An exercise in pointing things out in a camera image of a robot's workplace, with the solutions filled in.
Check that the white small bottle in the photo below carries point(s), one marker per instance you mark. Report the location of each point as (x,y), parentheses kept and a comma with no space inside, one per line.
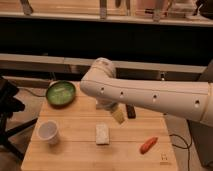
(99,105)

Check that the white sponge block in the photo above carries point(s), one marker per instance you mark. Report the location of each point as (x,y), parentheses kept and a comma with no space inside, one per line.
(102,134)

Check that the black remote control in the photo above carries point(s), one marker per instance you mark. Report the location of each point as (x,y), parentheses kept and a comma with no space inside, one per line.
(130,112)

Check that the orange carrot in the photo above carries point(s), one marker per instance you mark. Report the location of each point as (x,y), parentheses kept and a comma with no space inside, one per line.
(148,145)

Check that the black tripod stand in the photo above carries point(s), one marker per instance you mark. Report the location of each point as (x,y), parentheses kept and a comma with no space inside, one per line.
(8,105)

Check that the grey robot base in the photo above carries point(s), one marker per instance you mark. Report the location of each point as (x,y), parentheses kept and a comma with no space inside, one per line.
(203,139)

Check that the green bowl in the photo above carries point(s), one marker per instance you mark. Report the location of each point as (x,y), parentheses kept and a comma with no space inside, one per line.
(61,93)

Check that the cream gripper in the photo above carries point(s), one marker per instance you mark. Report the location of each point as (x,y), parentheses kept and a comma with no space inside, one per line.
(118,115)

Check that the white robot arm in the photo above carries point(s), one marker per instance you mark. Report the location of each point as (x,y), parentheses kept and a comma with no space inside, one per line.
(189,100)

